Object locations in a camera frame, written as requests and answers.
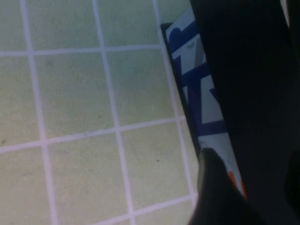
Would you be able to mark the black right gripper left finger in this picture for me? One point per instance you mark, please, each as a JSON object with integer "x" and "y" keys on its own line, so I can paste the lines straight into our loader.
{"x": 218, "y": 192}

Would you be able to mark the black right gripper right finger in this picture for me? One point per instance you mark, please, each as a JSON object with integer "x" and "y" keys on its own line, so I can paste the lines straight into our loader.
{"x": 294, "y": 178}

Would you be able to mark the black glasses case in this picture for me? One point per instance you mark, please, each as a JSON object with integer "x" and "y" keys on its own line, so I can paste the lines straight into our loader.
{"x": 199, "y": 98}

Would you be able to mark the green white-grid tablecloth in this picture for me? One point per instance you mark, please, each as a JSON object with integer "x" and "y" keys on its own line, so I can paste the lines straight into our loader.
{"x": 70, "y": 93}

